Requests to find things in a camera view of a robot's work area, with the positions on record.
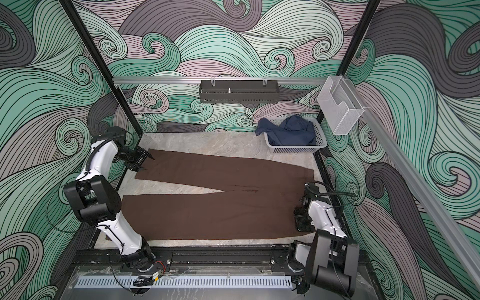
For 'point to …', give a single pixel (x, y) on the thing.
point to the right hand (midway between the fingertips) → (297, 220)
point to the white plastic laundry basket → (320, 140)
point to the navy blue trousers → (294, 130)
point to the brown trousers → (266, 209)
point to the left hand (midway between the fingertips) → (152, 159)
